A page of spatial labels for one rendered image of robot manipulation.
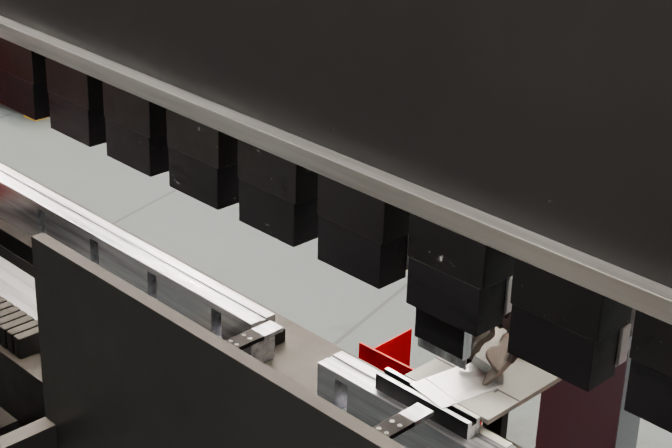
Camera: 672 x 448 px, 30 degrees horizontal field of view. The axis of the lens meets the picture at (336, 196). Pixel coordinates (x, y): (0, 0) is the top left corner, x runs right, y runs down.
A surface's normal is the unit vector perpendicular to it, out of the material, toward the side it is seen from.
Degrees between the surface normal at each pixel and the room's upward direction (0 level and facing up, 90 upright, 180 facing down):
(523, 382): 0
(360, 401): 90
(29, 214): 90
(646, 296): 90
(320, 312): 0
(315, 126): 90
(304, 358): 0
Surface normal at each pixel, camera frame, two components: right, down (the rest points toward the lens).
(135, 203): 0.03, -0.91
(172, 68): -0.71, 0.26
